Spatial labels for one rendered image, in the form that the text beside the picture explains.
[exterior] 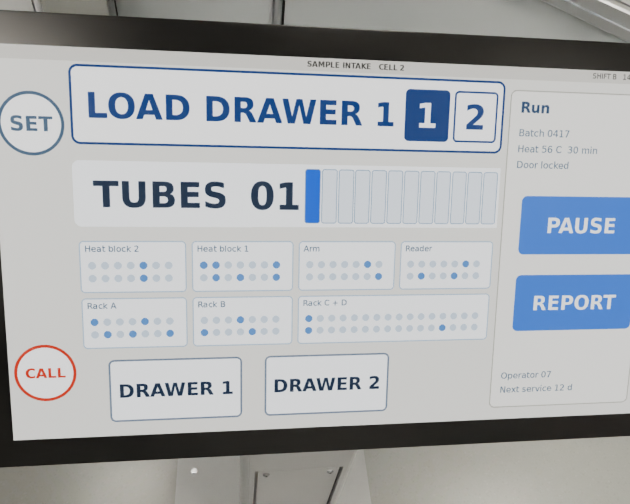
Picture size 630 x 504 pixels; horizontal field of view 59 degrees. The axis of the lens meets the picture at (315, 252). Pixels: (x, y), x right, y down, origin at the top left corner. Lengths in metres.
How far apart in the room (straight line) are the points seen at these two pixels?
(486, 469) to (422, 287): 1.19
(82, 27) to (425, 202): 0.26
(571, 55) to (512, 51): 0.05
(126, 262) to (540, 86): 0.32
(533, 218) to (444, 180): 0.08
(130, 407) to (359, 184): 0.23
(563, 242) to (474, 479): 1.15
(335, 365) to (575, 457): 1.32
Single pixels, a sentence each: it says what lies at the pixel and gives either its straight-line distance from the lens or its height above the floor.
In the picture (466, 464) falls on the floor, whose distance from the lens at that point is 1.57.
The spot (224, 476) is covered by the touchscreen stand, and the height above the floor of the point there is 0.04.
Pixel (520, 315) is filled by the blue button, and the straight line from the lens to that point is 0.46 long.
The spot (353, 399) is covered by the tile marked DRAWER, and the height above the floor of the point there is 0.99.
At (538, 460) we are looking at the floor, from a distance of 1.65.
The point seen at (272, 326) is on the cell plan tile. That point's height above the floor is 1.04.
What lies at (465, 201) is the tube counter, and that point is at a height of 1.11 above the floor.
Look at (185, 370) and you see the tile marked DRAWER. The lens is 0.42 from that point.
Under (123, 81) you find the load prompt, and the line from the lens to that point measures 0.40.
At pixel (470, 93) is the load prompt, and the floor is 1.17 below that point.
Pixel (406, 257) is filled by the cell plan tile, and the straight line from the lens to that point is 0.42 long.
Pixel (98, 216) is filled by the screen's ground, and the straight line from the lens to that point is 0.41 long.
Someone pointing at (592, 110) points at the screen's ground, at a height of 1.16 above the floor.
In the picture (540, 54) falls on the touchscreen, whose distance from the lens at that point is 0.46.
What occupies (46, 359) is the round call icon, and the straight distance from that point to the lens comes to 0.44.
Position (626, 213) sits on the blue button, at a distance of 0.49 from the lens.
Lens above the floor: 1.38
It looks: 48 degrees down
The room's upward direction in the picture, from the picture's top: 9 degrees clockwise
